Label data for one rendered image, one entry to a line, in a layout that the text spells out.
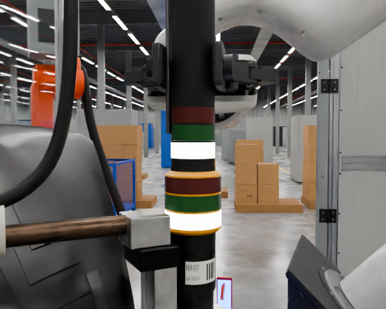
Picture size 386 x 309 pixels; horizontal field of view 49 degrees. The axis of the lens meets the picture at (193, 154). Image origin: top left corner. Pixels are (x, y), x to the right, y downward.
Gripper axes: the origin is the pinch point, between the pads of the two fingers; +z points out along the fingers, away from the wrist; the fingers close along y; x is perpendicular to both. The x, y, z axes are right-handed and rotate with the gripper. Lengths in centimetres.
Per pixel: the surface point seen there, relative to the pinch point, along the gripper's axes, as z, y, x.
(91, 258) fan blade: 1.1, 7.6, -14.7
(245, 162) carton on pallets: -746, 10, -52
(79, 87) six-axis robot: -357, 162, 42
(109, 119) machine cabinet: -998, 358, 39
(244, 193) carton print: -746, 11, -109
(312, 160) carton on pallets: -798, -117, -49
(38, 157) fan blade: -4.5, 14.9, -7.2
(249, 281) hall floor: -373, -1, -144
